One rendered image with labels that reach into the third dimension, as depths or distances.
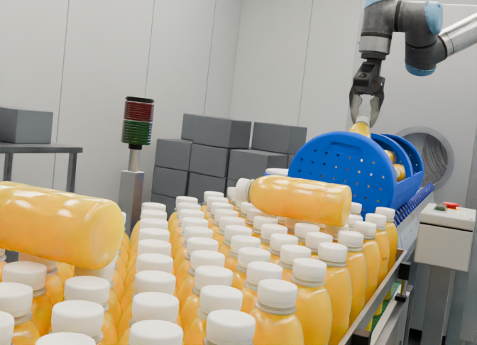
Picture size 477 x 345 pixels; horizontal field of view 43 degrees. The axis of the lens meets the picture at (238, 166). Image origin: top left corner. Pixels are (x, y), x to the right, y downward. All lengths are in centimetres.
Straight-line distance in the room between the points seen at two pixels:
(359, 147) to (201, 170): 399
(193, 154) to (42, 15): 173
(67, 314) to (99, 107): 530
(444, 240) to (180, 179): 454
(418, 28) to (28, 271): 143
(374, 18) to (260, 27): 586
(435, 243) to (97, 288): 82
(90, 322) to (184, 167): 516
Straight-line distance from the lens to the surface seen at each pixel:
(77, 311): 49
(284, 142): 557
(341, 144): 161
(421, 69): 191
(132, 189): 133
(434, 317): 136
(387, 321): 121
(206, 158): 548
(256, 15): 771
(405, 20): 182
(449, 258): 125
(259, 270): 66
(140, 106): 131
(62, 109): 542
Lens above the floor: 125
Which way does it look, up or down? 5 degrees down
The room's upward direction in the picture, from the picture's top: 6 degrees clockwise
